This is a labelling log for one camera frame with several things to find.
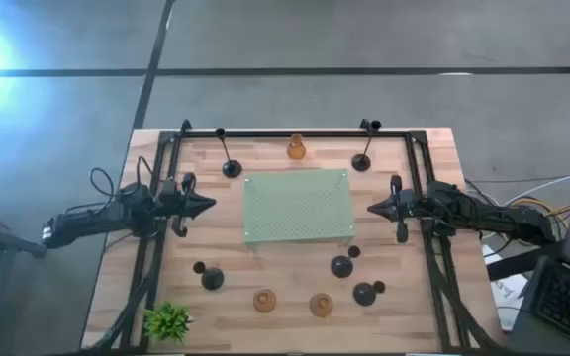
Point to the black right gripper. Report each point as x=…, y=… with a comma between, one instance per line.
x=406, y=205

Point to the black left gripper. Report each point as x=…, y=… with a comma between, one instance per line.
x=178, y=200

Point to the taller black candlestick holder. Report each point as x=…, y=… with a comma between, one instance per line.
x=231, y=169
x=360, y=163

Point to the amber glass candle holder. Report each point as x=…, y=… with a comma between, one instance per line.
x=296, y=150
x=264, y=300
x=320, y=305

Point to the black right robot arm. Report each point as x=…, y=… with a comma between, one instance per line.
x=512, y=220

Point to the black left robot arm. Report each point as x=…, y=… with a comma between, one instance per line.
x=92, y=220

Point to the green perforated metal shelf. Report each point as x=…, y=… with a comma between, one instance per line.
x=297, y=205

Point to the green plant in white pot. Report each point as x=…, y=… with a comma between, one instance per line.
x=166, y=322

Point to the white paper sheet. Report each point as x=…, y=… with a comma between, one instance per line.
x=510, y=292

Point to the dark laptop computer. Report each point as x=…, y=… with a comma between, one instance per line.
x=569, y=306

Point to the black aluminium table frame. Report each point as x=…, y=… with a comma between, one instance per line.
x=314, y=134

